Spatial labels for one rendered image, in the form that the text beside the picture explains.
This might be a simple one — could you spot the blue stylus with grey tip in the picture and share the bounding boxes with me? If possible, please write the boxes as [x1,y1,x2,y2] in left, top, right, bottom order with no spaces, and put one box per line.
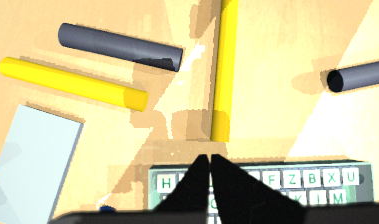
[99,206,116,211]

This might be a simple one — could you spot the yellow cylinder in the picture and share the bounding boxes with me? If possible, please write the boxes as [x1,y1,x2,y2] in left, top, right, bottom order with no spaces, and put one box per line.
[0,57,148,112]
[210,0,238,142]

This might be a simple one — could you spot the dark grey cylinder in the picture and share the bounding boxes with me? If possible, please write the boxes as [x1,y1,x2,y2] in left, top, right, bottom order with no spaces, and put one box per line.
[58,23,183,72]
[327,61,379,93]

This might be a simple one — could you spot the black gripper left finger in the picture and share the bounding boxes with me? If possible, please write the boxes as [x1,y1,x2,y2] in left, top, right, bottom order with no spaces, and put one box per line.
[47,154,210,224]

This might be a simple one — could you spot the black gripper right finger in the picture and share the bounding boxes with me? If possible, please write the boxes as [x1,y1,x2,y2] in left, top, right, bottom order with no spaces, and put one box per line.
[210,154,379,224]

